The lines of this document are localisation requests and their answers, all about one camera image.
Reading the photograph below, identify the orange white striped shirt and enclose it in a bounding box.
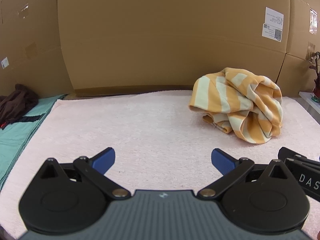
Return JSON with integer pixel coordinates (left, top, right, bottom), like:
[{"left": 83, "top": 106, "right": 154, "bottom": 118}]
[{"left": 189, "top": 67, "right": 284, "bottom": 144}]

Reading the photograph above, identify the teal cloth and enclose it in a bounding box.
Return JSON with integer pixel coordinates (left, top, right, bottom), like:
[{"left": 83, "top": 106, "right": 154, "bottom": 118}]
[{"left": 0, "top": 94, "right": 68, "bottom": 191}]

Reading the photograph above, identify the white code label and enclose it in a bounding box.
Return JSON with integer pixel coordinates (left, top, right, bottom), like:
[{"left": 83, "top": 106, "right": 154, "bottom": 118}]
[{"left": 262, "top": 23, "right": 283, "bottom": 41}]

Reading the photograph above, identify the large cardboard box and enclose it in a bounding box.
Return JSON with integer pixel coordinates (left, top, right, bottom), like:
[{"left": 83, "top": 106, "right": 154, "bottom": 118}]
[{"left": 57, "top": 0, "right": 292, "bottom": 97}]

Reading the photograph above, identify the taped cardboard box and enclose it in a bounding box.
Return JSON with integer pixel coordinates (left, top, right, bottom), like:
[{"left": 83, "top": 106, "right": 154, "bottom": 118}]
[{"left": 0, "top": 0, "right": 74, "bottom": 98}]

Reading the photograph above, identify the dark brown cloth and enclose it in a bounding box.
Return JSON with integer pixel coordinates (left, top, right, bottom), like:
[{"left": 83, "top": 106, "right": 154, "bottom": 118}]
[{"left": 0, "top": 84, "right": 39, "bottom": 126}]

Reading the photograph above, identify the white side table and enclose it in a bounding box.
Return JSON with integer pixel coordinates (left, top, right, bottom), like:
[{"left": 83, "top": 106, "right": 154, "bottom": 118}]
[{"left": 299, "top": 91, "right": 320, "bottom": 112}]

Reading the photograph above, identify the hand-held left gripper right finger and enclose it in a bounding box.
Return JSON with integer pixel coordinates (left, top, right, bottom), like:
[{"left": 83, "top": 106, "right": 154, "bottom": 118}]
[{"left": 196, "top": 148, "right": 291, "bottom": 201}]

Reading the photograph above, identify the pink terry towel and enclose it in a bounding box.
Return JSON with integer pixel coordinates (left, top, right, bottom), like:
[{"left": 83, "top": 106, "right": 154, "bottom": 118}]
[{"left": 0, "top": 90, "right": 320, "bottom": 240}]

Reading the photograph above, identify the red-leaved potted plant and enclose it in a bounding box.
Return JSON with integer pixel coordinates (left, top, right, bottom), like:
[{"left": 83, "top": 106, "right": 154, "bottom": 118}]
[{"left": 309, "top": 52, "right": 320, "bottom": 103}]

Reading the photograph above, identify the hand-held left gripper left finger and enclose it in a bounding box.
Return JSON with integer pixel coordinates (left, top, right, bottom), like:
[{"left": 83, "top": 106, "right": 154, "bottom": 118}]
[{"left": 39, "top": 147, "right": 131, "bottom": 201}]

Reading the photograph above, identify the white text label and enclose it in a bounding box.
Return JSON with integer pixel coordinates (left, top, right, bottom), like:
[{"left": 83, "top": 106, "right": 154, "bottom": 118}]
[{"left": 265, "top": 7, "right": 284, "bottom": 27}]

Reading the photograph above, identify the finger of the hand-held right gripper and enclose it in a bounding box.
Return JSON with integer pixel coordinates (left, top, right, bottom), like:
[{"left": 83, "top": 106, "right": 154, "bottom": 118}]
[{"left": 278, "top": 147, "right": 320, "bottom": 167}]

